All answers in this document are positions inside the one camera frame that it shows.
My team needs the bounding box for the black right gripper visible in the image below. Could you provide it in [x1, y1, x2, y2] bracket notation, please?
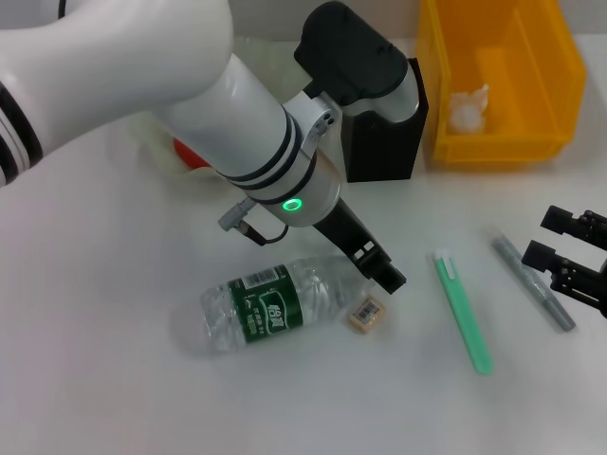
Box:
[521, 204, 607, 317]

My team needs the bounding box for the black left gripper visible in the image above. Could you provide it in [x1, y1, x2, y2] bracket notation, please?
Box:
[311, 199, 409, 297]

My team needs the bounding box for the beige eraser with barcode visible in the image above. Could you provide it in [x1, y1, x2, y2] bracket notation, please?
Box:
[346, 296, 388, 337]

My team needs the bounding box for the green pen with white cap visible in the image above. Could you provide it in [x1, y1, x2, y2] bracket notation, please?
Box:
[434, 246, 495, 376]

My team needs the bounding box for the green label water bottle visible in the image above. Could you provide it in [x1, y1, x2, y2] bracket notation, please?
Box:
[198, 253, 380, 355]

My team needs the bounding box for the white paper ball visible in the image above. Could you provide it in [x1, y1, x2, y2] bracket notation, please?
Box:
[448, 83, 490, 137]

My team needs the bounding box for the red-orange toy orange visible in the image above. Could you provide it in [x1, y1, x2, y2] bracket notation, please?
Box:
[173, 136, 212, 171]

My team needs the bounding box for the grey glitter pen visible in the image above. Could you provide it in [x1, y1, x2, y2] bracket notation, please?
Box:
[490, 236, 578, 333]

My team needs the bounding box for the black mesh pen holder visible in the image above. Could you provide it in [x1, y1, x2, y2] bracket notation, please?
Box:
[340, 57, 431, 184]

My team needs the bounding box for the translucent green fruit plate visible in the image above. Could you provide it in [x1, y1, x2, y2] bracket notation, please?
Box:
[128, 35, 314, 182]

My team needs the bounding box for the yellow plastic bin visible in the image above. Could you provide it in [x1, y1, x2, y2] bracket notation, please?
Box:
[415, 0, 588, 165]

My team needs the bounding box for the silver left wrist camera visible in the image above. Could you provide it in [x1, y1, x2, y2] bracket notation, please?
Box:
[293, 1, 423, 143]

